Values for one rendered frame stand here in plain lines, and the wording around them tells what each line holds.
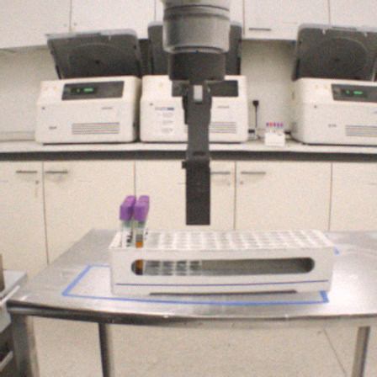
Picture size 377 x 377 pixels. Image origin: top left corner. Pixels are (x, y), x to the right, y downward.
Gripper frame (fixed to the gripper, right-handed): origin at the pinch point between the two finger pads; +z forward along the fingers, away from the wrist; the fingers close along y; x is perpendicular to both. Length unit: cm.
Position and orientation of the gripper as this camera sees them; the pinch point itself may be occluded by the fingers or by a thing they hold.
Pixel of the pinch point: (196, 205)
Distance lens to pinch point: 68.0
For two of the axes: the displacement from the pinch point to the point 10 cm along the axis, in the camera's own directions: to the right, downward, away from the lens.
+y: -0.1, -1.3, 9.9
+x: -10.0, 0.0, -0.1
